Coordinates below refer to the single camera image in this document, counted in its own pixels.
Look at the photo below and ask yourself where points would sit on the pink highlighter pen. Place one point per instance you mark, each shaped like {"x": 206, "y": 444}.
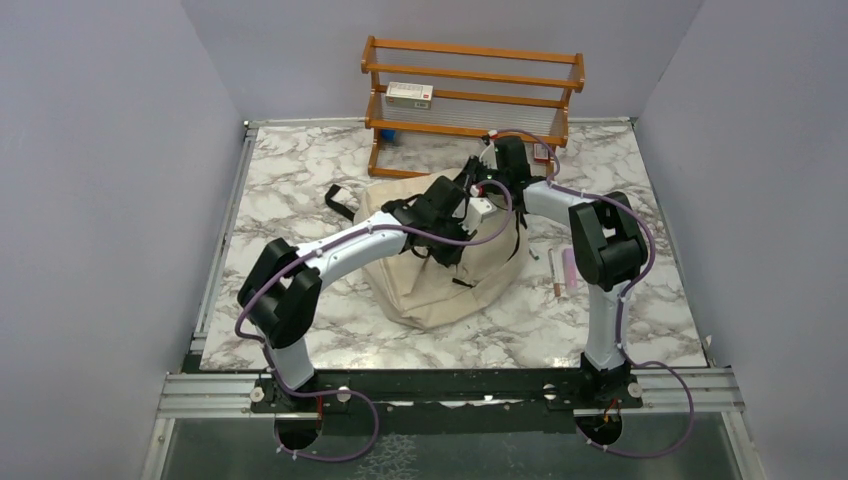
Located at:
{"x": 570, "y": 272}

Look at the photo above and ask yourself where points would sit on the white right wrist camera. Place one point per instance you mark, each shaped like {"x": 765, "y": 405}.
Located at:
{"x": 488, "y": 156}

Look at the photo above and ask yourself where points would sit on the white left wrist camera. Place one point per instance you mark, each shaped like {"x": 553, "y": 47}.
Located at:
{"x": 476, "y": 211}

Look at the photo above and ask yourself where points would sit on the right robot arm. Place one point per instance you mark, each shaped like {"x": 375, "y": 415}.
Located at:
{"x": 608, "y": 247}

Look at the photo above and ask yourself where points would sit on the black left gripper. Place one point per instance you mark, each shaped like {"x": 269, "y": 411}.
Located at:
{"x": 451, "y": 257}

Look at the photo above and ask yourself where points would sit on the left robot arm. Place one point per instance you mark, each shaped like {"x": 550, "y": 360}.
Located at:
{"x": 280, "y": 294}

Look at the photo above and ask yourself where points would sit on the cream canvas backpack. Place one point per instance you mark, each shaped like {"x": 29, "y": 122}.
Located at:
{"x": 424, "y": 294}

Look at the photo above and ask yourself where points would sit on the red white small box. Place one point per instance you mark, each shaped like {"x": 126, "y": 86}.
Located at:
{"x": 540, "y": 153}

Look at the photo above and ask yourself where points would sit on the grey green small box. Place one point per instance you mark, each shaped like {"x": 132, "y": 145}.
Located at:
{"x": 409, "y": 95}

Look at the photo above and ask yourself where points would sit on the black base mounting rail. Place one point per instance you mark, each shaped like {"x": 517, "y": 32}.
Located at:
{"x": 341, "y": 402}

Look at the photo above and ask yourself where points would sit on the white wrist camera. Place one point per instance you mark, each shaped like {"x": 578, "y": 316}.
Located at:
{"x": 488, "y": 156}
{"x": 476, "y": 211}

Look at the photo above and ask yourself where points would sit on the white pen brown cap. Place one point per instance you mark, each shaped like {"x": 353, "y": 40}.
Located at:
{"x": 556, "y": 267}

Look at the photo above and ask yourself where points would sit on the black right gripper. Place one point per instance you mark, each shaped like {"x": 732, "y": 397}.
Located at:
{"x": 474, "y": 165}

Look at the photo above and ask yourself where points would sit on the orange wooden shelf rack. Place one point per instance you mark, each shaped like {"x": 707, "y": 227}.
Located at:
{"x": 476, "y": 89}

